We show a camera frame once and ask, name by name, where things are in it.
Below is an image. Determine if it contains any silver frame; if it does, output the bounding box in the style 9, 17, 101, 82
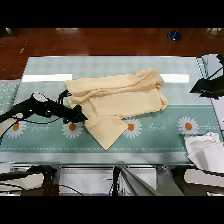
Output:
0, 161, 224, 197

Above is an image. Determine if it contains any pale blue garment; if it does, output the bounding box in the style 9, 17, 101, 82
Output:
196, 53, 224, 82

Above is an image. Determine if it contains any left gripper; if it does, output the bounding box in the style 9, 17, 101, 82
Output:
61, 104, 89, 125

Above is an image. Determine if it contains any black cable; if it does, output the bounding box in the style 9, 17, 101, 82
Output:
54, 181, 83, 197
109, 166, 122, 197

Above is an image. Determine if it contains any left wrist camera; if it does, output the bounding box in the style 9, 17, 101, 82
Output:
57, 88, 73, 107

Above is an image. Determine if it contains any yellow shirt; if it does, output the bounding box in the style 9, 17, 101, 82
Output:
65, 67, 169, 151

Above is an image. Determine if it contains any white garment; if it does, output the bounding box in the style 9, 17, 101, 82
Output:
183, 131, 224, 174

